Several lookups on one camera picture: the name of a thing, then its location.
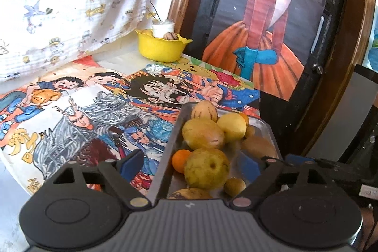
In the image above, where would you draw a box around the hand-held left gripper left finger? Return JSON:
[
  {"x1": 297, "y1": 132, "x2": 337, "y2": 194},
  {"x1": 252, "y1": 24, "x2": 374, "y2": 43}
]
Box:
[{"x1": 52, "y1": 149, "x2": 150, "y2": 209}]

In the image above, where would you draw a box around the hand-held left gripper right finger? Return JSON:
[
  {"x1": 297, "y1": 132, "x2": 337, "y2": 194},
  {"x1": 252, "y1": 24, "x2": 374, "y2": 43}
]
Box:
[{"x1": 232, "y1": 152, "x2": 325, "y2": 208}]

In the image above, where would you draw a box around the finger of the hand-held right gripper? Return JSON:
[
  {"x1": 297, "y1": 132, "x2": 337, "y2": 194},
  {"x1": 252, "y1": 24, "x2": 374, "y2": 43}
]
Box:
[{"x1": 283, "y1": 153, "x2": 364, "y2": 181}]

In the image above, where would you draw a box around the brown kiwi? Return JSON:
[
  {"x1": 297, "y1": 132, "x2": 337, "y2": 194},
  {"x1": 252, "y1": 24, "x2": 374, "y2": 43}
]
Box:
[{"x1": 241, "y1": 135, "x2": 278, "y2": 161}]

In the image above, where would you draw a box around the small brown longan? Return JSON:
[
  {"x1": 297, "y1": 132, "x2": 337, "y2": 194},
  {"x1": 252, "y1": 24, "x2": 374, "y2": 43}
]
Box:
[{"x1": 223, "y1": 177, "x2": 246, "y2": 197}]

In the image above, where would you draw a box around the metal tray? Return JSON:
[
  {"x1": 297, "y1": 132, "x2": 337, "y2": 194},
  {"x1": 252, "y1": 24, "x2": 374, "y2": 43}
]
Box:
[{"x1": 147, "y1": 101, "x2": 282, "y2": 202}]

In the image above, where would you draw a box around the yellowish passion fruit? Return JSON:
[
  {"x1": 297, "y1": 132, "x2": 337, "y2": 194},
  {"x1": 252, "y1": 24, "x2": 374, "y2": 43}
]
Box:
[{"x1": 184, "y1": 148, "x2": 230, "y2": 190}]

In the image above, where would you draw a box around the yellow lemon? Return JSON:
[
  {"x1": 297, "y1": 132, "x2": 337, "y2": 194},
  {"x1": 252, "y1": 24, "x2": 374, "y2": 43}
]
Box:
[{"x1": 217, "y1": 112, "x2": 247, "y2": 143}]

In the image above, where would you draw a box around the yellow-green mango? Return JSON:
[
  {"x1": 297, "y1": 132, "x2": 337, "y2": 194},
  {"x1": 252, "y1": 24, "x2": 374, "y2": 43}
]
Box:
[{"x1": 182, "y1": 118, "x2": 225, "y2": 150}]

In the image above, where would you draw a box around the brownish passion fruit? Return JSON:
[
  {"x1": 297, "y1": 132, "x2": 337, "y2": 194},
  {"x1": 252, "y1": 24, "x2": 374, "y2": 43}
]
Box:
[{"x1": 168, "y1": 188, "x2": 213, "y2": 200}]

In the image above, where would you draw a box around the large striped pepino melon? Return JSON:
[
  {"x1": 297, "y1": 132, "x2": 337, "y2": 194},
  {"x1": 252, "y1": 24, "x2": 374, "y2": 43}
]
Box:
[{"x1": 191, "y1": 100, "x2": 218, "y2": 123}]

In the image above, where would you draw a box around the grey-haired figure cartoon drawing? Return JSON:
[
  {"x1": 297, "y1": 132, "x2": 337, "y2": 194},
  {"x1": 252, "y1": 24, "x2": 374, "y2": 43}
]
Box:
[{"x1": 0, "y1": 84, "x2": 184, "y2": 196}]

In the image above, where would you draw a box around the grey panel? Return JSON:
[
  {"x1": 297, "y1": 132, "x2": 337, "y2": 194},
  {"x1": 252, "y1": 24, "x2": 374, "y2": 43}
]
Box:
[{"x1": 337, "y1": 64, "x2": 378, "y2": 162}]

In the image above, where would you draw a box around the yellow bowl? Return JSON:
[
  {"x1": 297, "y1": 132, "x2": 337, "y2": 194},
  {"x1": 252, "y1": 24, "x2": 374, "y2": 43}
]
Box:
[{"x1": 135, "y1": 28, "x2": 193, "y2": 63}]

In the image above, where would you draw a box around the white jar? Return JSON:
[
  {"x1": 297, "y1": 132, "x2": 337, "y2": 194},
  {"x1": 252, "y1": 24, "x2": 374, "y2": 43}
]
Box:
[{"x1": 152, "y1": 21, "x2": 175, "y2": 38}]

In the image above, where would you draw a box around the thin twig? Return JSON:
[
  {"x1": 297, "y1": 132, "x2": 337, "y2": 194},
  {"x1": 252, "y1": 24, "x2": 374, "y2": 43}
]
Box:
[{"x1": 148, "y1": 0, "x2": 162, "y2": 23}]

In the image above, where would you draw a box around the printed blanket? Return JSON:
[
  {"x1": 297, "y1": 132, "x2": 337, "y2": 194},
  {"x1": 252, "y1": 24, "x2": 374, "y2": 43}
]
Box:
[{"x1": 0, "y1": 0, "x2": 166, "y2": 83}]

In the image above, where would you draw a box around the wall poster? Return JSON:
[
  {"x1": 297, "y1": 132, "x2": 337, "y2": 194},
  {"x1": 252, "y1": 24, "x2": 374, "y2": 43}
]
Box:
[{"x1": 202, "y1": 0, "x2": 333, "y2": 102}]

